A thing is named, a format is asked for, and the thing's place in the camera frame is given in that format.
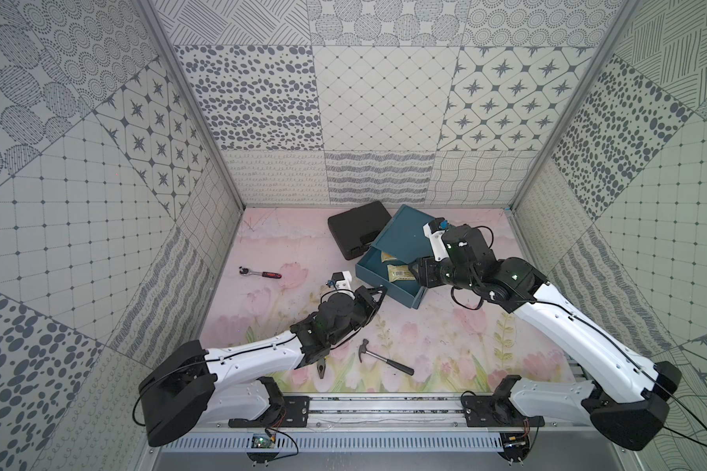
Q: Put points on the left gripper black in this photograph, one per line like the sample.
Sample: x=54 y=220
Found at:
x=364 y=300

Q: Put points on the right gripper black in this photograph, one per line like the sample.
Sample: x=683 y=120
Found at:
x=425 y=276

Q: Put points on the teal top drawer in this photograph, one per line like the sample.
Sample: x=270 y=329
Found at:
x=373 y=271

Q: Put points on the yellow cookie packet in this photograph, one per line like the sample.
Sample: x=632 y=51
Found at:
x=385 y=257
x=399 y=273

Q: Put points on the teal drawer cabinet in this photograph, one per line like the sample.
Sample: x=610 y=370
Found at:
x=403 y=237

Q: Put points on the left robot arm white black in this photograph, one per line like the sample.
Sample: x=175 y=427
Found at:
x=195 y=385

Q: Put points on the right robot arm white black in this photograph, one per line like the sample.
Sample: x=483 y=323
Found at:
x=627 y=397

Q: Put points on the black plastic case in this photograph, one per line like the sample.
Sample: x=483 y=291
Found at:
x=354 y=230

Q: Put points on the yellow black pliers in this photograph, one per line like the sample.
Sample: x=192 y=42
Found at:
x=321 y=365

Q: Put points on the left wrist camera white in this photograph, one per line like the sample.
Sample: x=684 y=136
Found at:
x=341 y=281

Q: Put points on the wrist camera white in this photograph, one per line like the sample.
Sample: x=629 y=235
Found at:
x=341 y=281
x=434 y=231

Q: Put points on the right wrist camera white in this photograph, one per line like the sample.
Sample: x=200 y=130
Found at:
x=434 y=231

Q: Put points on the aluminium mounting rail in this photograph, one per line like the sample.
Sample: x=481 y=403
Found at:
x=383 y=406

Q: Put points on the red handled ratchet wrench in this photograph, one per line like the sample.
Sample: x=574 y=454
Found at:
x=244 y=271

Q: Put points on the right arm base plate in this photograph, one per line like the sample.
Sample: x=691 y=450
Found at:
x=489 y=412

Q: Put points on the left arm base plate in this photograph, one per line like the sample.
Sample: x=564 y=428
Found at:
x=292 y=413

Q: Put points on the white slotted cable duct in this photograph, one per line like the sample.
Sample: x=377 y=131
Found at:
x=337 y=442

